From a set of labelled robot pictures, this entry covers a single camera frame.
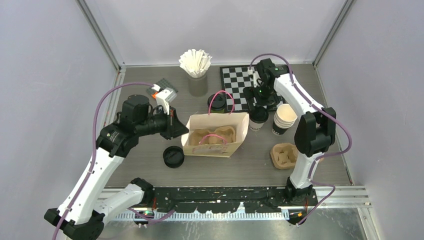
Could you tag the white paper cup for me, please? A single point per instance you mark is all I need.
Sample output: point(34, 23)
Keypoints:
point(254, 126)

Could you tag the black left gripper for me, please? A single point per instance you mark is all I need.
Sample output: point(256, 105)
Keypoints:
point(174, 127)

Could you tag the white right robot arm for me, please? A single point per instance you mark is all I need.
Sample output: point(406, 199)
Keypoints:
point(315, 131)

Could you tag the stack of black lids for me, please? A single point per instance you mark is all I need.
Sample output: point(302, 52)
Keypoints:
point(173, 156)

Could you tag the stack of paper cups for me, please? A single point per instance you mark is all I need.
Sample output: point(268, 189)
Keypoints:
point(284, 118)

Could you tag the grey lego baseplate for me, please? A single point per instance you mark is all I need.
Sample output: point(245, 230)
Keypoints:
point(163, 84)

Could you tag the grey straw holder cup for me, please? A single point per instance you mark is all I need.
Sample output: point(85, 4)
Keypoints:
point(198, 87)

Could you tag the aluminium frame rail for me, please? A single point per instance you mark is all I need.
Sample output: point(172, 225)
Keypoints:
point(342, 197)

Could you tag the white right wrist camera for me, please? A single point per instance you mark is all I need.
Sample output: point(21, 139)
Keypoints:
point(254, 77)

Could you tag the paper gift bag pink handles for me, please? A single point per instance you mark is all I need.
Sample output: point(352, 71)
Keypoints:
point(239, 121)

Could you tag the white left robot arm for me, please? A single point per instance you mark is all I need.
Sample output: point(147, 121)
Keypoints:
point(81, 216)

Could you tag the black coffee cup lid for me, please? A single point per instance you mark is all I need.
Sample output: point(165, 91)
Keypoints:
point(217, 104)

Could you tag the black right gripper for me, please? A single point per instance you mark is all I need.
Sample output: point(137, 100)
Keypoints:
point(251, 92)

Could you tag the brown pulp cup carrier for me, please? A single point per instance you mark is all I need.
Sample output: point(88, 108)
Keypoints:
point(221, 136)
point(284, 156)

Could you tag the black white chessboard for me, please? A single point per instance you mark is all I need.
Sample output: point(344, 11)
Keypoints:
point(234, 78)

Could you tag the white wrapped straws bundle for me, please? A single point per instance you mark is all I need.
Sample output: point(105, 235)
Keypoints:
point(195, 62)

